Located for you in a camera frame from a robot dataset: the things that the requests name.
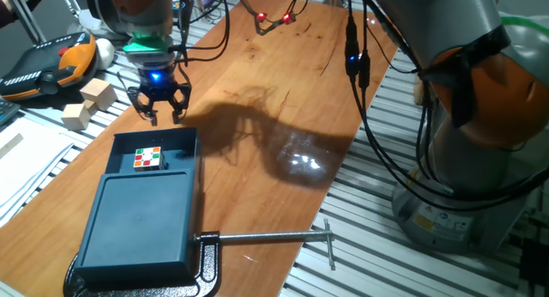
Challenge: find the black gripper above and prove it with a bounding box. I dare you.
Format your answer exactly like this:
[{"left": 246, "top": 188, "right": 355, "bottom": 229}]
[{"left": 127, "top": 57, "right": 193, "bottom": 127}]

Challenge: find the person forearm dark sleeve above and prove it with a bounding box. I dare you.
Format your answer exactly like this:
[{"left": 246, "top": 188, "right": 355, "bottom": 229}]
[{"left": 0, "top": 0, "right": 52, "bottom": 30}]

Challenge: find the dark blue drawer cabinet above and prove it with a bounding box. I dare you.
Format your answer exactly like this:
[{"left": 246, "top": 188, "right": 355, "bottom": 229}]
[{"left": 75, "top": 167, "right": 202, "bottom": 286}]

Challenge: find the scrambled rubik's cube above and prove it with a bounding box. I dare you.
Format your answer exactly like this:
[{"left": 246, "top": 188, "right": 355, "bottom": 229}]
[{"left": 133, "top": 146, "right": 166, "bottom": 173}]

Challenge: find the green wrist mounting plate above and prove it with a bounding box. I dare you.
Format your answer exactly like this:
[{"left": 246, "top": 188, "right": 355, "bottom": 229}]
[{"left": 122, "top": 33, "right": 175, "bottom": 57}]

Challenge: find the large wooden cube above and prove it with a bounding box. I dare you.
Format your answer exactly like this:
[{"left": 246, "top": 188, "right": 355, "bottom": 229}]
[{"left": 79, "top": 77, "right": 118, "bottom": 112}]

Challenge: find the white ball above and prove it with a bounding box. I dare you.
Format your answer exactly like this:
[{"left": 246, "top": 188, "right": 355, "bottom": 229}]
[{"left": 94, "top": 38, "right": 116, "bottom": 71}]

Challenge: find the small wooden cube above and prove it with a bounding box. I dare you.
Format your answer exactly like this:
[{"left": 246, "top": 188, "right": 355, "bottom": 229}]
[{"left": 61, "top": 102, "right": 91, "bottom": 131}]

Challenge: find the orange wooden board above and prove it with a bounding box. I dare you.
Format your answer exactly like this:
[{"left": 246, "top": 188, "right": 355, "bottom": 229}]
[{"left": 0, "top": 0, "right": 400, "bottom": 297}]

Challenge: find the orange black teach pendant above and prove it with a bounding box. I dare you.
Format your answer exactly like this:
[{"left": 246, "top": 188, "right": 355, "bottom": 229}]
[{"left": 0, "top": 32, "right": 99, "bottom": 101}]

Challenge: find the metal tripod leg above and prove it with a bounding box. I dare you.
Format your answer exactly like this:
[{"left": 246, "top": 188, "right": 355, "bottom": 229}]
[
  {"left": 55, "top": 0, "right": 82, "bottom": 19},
  {"left": 3, "top": 0, "right": 46, "bottom": 45}
]

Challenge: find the white paper stack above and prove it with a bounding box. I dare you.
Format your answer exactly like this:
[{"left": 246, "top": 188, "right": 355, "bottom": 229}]
[{"left": 0, "top": 116, "right": 76, "bottom": 227}]

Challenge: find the black keyboard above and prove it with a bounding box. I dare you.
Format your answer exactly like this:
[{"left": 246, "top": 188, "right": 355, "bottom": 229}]
[{"left": 0, "top": 98, "right": 21, "bottom": 127}]

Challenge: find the small wooden bar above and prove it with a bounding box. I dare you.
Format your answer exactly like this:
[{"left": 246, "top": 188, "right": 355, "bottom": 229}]
[{"left": 0, "top": 132, "right": 25, "bottom": 159}]

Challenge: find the black metal c-clamp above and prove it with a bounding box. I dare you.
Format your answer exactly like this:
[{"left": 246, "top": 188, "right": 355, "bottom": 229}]
[{"left": 63, "top": 219, "right": 336, "bottom": 297}]

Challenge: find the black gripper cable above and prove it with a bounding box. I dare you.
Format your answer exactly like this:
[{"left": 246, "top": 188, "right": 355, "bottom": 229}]
[{"left": 171, "top": 0, "right": 233, "bottom": 69}]

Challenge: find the dangling circuit board cable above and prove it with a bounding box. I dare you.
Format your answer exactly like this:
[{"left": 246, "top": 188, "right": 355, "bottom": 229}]
[{"left": 238, "top": 0, "right": 314, "bottom": 36}]

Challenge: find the black cable with blue light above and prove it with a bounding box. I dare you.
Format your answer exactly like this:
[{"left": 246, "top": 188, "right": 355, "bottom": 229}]
[{"left": 342, "top": 0, "right": 549, "bottom": 213}]

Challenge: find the black cable with plug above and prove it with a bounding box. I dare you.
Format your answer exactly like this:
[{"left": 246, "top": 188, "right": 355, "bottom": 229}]
[{"left": 357, "top": 0, "right": 549, "bottom": 203}]

